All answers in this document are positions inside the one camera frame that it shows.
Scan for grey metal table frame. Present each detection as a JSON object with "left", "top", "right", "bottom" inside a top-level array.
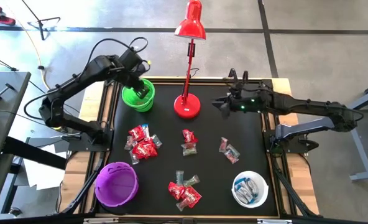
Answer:
[{"left": 326, "top": 79, "right": 368, "bottom": 182}]

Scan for green plastic bucket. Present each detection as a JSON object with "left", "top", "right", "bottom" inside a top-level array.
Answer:
[{"left": 121, "top": 77, "right": 156, "bottom": 113}]

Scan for black tripod stand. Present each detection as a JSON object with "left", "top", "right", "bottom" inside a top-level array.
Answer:
[{"left": 21, "top": 0, "right": 62, "bottom": 41}]

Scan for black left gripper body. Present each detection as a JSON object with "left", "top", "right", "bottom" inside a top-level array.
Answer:
[{"left": 117, "top": 48, "right": 147, "bottom": 88}]

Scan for black metal beam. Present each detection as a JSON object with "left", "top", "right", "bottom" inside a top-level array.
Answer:
[{"left": 2, "top": 136, "right": 67, "bottom": 170}]

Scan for yellow floor cable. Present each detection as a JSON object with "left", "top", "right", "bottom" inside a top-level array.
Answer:
[{"left": 6, "top": 4, "right": 64, "bottom": 121}]

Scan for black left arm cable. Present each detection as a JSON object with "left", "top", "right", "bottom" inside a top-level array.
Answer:
[{"left": 78, "top": 36, "right": 150, "bottom": 82}]

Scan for white plastic bucket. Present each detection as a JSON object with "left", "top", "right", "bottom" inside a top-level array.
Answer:
[{"left": 231, "top": 170, "right": 269, "bottom": 208}]

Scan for silver metal bracket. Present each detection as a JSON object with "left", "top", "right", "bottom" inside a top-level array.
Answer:
[
  {"left": 257, "top": 218, "right": 293, "bottom": 224},
  {"left": 83, "top": 217, "right": 119, "bottom": 224}
]

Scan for black table mat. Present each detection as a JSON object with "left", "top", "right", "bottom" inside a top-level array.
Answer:
[{"left": 111, "top": 82, "right": 280, "bottom": 217}]

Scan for red desk lamp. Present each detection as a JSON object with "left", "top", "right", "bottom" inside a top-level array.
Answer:
[{"left": 173, "top": 0, "right": 207, "bottom": 120}]

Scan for red candy packet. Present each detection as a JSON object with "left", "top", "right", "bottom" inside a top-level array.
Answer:
[
  {"left": 182, "top": 129, "right": 199, "bottom": 144},
  {"left": 131, "top": 141, "right": 150, "bottom": 161},
  {"left": 128, "top": 125, "right": 146, "bottom": 142},
  {"left": 142, "top": 138, "right": 159, "bottom": 158},
  {"left": 167, "top": 181, "right": 186, "bottom": 201},
  {"left": 181, "top": 186, "right": 203, "bottom": 208}
]

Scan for purple plastic bucket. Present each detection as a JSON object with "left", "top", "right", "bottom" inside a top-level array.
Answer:
[{"left": 94, "top": 161, "right": 139, "bottom": 208}]

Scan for white paper sheets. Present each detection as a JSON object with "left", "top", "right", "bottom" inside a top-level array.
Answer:
[{"left": 24, "top": 144, "right": 67, "bottom": 191}]

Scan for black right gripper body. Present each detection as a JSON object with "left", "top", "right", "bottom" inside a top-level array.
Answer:
[{"left": 227, "top": 82, "right": 274, "bottom": 114}]

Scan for black edge clamp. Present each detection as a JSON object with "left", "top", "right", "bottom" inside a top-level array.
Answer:
[{"left": 228, "top": 67, "right": 239, "bottom": 82}]

